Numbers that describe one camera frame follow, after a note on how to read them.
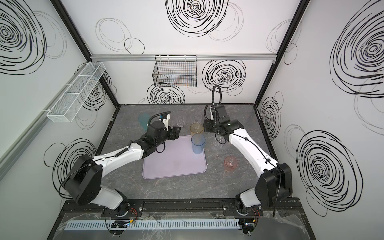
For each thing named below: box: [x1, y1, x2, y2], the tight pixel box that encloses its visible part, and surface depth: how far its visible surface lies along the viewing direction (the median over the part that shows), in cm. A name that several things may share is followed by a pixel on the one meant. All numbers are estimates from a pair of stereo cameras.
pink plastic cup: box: [224, 156, 238, 172], surface depth 90 cm
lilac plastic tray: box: [142, 135, 208, 180], surface depth 91 cm
